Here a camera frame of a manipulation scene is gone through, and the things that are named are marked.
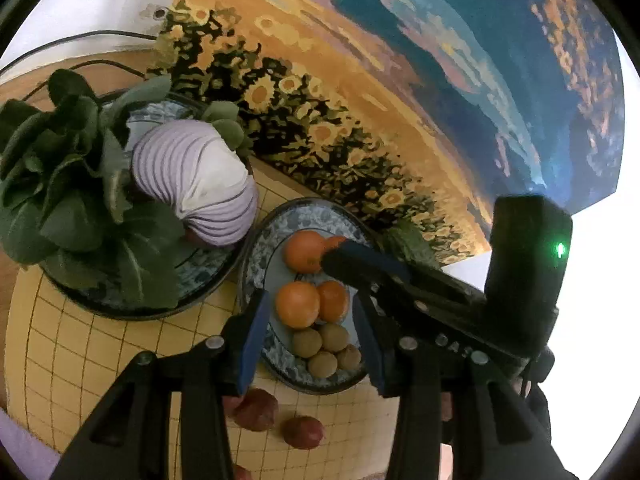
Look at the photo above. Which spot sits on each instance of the green bumpy cucumber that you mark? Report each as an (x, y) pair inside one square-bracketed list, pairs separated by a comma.
[(412, 242)]

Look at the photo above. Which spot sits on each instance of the green kiwi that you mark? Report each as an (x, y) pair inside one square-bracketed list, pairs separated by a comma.
[(306, 342)]

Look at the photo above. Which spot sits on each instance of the dark-rimmed floral plate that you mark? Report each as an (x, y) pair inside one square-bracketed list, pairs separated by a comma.
[(200, 270)]

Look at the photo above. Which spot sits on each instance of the brown longan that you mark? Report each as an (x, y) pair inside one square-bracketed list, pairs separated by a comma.
[(334, 336), (322, 364), (349, 357)]

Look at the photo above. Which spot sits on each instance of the yellow grid board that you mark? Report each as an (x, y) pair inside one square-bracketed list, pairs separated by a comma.
[(100, 360)]

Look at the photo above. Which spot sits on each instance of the orange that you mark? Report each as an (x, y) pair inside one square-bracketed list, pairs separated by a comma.
[(305, 251), (297, 304), (334, 301), (335, 242)]

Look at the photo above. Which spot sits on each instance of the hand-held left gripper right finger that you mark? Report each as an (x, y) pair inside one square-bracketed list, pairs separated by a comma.
[(371, 350)]

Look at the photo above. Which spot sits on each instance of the green bok choy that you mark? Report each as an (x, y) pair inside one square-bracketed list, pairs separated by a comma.
[(65, 210)]

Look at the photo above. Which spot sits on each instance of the sunflower field painting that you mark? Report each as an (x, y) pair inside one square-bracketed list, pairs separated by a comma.
[(400, 85)]

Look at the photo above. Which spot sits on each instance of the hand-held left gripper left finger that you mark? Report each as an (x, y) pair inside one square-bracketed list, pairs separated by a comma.
[(252, 342)]

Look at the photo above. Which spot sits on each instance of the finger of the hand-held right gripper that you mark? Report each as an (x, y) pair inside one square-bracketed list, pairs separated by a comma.
[(415, 310), (385, 262)]

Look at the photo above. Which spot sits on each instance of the half red onion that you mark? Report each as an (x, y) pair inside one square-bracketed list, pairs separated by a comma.
[(200, 180)]

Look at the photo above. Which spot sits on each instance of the lavender garment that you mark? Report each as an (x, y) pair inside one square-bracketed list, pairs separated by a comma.
[(20, 440)]

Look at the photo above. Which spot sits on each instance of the large blue floral plate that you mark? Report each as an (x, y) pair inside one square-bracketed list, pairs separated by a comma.
[(262, 260)]

